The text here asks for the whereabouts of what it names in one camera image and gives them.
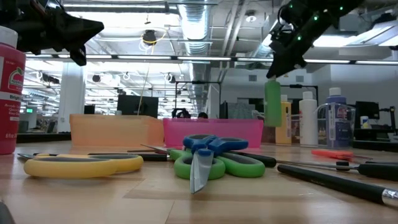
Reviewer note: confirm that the red paint bottle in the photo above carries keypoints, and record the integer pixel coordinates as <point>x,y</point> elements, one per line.
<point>11,109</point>

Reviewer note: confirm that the blue-violet paint bottle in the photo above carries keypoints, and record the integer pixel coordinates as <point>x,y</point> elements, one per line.
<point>335,99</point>

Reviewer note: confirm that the long overhead light strip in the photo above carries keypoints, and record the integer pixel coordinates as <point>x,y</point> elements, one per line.
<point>202,58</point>

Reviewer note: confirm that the small black monitor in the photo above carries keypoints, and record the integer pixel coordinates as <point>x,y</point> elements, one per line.
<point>89,109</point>

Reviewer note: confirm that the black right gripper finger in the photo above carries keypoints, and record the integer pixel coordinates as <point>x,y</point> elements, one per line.
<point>293,66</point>
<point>276,69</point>

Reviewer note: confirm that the large black monitor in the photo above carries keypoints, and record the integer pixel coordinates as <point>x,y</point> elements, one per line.
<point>136,105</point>

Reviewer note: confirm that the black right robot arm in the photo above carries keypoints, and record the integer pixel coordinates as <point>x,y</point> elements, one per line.
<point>329,12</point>

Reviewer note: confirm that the orange plastic tray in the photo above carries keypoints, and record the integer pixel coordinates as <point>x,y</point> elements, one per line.
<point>115,130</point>

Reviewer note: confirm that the clear plastic bottle organizer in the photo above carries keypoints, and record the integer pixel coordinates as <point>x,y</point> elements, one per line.
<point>349,124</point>

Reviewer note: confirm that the pink plastic tray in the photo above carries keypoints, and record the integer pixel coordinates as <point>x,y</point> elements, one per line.
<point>217,127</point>

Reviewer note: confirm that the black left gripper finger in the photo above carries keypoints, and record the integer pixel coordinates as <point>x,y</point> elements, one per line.
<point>71,29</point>
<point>77,46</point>

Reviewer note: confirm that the person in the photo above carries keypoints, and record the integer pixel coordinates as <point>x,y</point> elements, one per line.
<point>202,115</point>

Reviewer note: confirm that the thin black background frame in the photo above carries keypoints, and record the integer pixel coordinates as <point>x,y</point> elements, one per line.
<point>197,82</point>

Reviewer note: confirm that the maroon and black scissors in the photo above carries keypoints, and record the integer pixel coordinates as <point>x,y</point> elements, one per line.
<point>376,171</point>

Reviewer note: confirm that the white paint bottle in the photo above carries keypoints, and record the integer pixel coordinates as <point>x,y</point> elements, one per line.
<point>308,121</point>

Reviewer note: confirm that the silver ventilation duct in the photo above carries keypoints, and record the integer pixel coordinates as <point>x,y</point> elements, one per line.
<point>194,25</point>

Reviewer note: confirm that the green paint bottle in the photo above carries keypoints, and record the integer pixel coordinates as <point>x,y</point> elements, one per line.
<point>272,105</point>

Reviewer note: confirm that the yellow paint bottle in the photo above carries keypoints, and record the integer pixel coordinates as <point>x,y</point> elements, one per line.
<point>286,124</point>

